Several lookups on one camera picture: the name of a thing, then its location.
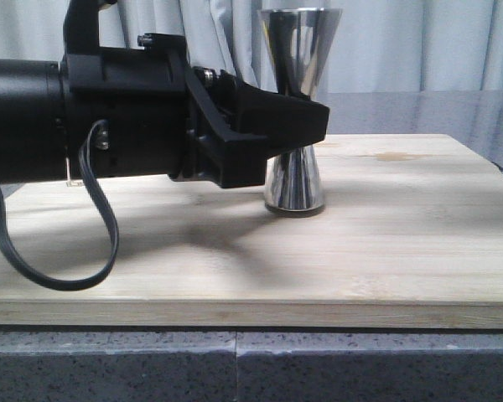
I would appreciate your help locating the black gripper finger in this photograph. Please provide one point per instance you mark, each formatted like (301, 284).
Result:
(284, 120)

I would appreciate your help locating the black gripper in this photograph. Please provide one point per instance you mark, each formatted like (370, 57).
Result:
(159, 117)

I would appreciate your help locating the steel double jigger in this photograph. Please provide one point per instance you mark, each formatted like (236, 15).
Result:
(298, 41)

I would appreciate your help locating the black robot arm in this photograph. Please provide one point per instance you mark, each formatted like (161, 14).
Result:
(32, 120)

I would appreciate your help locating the grey curtain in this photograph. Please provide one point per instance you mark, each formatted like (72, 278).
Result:
(379, 46)

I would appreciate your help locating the bamboo cutting board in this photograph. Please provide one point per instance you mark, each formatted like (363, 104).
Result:
(411, 236)

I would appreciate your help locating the camera mount bracket wrist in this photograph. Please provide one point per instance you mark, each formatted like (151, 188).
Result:
(81, 26)

